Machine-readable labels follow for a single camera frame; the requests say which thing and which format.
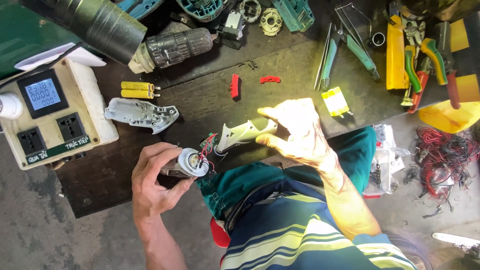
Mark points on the person's left hand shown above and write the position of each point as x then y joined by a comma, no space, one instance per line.
150,187

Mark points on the small black screws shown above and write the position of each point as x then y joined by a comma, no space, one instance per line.
252,64

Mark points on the white drill motor unit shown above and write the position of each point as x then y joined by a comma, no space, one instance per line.
189,163

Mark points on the white grey drill housing half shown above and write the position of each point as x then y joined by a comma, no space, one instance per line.
242,134

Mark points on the heap of tools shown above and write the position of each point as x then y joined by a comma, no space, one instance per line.
431,9

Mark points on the white paper sheet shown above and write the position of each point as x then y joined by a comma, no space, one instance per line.
48,56

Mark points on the red slider piece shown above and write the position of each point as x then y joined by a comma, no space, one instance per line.
270,79

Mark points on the person's striped shirt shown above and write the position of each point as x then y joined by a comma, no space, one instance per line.
300,232

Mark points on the beige socket box with meter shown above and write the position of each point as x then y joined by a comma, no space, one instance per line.
56,120

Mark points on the clear plastic bags with parts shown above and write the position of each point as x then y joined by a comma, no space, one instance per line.
382,165

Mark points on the red trigger piece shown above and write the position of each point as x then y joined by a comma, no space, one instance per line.
235,86

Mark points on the grey switch module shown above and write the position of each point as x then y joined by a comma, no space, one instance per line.
232,25

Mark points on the white bulb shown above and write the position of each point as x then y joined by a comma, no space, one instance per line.
9,106

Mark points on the teal tool housing with motor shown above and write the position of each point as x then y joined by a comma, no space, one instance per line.
198,8

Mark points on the teal tool housing shell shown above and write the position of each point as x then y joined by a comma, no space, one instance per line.
294,13

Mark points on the green box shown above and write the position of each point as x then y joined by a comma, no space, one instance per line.
22,33

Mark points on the black drill chuck with gearbox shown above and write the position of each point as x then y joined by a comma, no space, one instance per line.
176,47

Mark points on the metal tweezers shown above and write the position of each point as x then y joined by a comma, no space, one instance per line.
323,60

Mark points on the blue tool housing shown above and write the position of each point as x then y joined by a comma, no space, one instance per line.
140,6

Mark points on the yellow white battery pack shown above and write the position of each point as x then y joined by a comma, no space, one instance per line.
335,101

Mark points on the small green circuit board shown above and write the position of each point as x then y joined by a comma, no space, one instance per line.
207,141

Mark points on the person's right hand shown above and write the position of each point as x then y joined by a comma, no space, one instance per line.
303,138

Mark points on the yellow battery cell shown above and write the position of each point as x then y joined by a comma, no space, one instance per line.
135,93
135,86

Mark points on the black tape-wrapped cylinder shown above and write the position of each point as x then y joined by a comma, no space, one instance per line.
101,26

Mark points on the yellow plastic tray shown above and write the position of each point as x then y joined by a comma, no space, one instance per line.
450,116

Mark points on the yellow utility knife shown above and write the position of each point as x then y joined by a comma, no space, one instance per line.
396,56

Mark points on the person's teal trousers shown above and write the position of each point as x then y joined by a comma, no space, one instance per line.
240,183

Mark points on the red stool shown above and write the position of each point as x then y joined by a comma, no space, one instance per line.
218,234

